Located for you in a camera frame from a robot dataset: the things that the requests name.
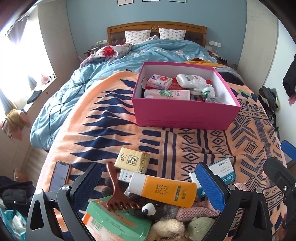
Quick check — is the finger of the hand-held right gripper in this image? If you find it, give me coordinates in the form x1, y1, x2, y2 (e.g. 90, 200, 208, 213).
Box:
264, 158, 296, 200
281, 140, 296, 163

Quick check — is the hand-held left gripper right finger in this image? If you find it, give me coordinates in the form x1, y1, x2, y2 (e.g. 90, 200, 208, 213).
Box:
196, 162, 273, 241

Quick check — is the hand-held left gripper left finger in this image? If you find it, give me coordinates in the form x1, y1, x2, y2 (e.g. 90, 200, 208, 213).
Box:
25, 162, 102, 241

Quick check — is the white teal medicine box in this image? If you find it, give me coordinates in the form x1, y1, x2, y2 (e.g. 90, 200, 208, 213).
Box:
188, 156, 237, 198

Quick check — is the long white box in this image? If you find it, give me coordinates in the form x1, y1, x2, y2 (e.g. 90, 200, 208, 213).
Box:
119, 169, 134, 183

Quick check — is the orange sunscreen tube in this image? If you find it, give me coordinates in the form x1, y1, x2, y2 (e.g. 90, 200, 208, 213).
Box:
128, 173, 197, 208

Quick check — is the yellow tissue pack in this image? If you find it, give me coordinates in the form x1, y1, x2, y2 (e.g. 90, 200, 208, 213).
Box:
114, 148, 150, 174

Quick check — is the pink cardboard box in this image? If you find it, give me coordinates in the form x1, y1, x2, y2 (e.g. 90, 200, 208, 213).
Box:
132, 62, 241, 131

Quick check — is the pink knitted cloth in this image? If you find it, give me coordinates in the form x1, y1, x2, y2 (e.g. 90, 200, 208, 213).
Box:
176, 183, 252, 218

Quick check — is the smartphone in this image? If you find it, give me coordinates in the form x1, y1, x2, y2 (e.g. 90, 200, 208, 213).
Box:
48, 161, 70, 192

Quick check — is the brown wooden comb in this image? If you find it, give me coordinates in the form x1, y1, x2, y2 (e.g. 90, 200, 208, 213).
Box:
106, 162, 141, 211

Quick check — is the green white carton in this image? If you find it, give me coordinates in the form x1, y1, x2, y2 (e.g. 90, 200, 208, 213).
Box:
82, 195, 153, 239

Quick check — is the green plush toy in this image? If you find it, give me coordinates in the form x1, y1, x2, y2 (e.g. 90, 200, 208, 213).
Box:
186, 217, 216, 239

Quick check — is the grey plush bear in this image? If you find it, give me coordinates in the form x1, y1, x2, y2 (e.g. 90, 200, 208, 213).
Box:
102, 177, 183, 223

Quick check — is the pile of clothes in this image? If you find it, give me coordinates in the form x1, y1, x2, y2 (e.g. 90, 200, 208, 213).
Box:
258, 86, 279, 126

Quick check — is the orange patterned blanket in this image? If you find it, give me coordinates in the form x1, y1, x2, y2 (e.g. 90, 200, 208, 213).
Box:
44, 70, 289, 241

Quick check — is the cream plush toy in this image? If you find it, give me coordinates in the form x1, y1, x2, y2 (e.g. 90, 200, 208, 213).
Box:
148, 219, 185, 241

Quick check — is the dark clothes heap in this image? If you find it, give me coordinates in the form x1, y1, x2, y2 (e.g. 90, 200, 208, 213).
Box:
0, 176, 35, 209

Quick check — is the black hanging jacket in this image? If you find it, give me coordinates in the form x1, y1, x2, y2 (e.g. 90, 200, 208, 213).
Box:
282, 53, 296, 98

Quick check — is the blue plastic basket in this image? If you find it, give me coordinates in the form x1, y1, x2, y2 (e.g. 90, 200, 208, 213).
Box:
0, 206, 26, 241

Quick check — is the crumpled white plastic bag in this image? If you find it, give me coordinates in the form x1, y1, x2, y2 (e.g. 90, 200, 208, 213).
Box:
192, 84, 216, 102

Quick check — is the black garment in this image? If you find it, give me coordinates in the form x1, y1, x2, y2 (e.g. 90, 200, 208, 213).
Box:
215, 66, 245, 85

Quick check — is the pink tan cloth bundle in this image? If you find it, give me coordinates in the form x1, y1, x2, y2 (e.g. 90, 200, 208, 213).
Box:
0, 109, 31, 139

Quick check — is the blue floral duvet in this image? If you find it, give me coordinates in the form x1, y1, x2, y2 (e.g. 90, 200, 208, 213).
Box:
30, 39, 218, 153

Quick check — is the pink green cream tube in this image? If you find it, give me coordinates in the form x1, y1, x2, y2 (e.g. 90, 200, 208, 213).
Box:
144, 89, 191, 101

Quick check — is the red packet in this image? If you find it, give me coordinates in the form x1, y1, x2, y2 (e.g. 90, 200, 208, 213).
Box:
171, 77, 184, 91

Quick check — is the dark windowsill cloth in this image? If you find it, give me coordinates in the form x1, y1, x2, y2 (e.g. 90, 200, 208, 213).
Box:
27, 90, 43, 104

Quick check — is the white lotion bottle red cap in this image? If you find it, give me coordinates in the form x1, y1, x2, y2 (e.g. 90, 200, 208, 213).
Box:
176, 74, 212, 90

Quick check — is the dark bedside table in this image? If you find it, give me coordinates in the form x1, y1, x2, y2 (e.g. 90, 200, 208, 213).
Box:
207, 47, 229, 65

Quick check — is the pink floral tissue packet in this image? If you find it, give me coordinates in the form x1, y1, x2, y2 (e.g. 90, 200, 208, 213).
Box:
147, 75, 173, 90

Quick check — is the light wood wardrobe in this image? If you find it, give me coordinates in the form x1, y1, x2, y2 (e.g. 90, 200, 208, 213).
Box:
236, 0, 280, 81

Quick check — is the yellow garment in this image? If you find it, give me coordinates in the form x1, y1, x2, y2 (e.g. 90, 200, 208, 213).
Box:
184, 58, 216, 65

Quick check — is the cluttered bedside table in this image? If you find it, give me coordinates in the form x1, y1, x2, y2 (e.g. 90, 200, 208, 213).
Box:
84, 45, 102, 58

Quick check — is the white red floral quilt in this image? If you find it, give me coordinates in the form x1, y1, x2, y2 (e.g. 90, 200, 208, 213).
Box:
80, 43, 133, 67

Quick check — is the white pink-dotted pillow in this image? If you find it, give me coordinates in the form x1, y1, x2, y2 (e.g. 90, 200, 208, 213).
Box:
158, 28, 186, 40
125, 30, 151, 43

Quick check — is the wooden bed headboard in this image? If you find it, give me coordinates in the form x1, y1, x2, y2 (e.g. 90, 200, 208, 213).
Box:
107, 21, 207, 47

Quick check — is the sheer window curtain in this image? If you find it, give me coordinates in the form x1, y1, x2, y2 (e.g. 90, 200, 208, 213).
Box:
5, 13, 29, 45

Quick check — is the black cable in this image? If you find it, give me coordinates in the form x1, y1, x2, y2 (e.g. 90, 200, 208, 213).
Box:
47, 76, 93, 142

